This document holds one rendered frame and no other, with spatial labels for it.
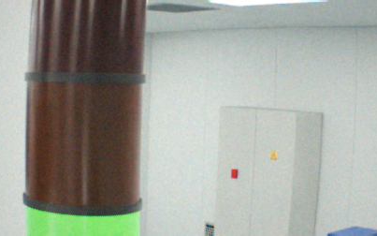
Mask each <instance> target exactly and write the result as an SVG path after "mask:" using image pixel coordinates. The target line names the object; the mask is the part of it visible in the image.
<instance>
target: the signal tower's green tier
mask: <svg viewBox="0 0 377 236"><path fill-rule="evenodd" d="M139 221H140V217H139V212H137V213H131V214H126V215H123V214H122V215H115V216H75V215H68V214H54V213H48V212H43V211H39V210H36V209H33V208H30V207H27V206H25V226H26V236H139Z"/></svg>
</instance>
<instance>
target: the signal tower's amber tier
mask: <svg viewBox="0 0 377 236"><path fill-rule="evenodd" d="M142 85H143V83H116V82H74V81H67V82H57V81H28V82H27V84H26V100H25V151H24V164H25V180H24V186H25V195H26V197H28V198H29V199H36V200H39V201H44V202H49V203H55V204H64V205H68V206H91V207H106V206H111V207H114V206H121V205H129V204H132V203H137V202H138V201H139V200H140V182H139V177H140V155H141V109H142Z"/></svg>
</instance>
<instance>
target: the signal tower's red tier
mask: <svg viewBox="0 0 377 236"><path fill-rule="evenodd" d="M146 19H147V0H32V5H31V17H30V34H29V44H28V63H27V72H75V73H81V72H93V73H127V74H143V65H144V54H145V41H146Z"/></svg>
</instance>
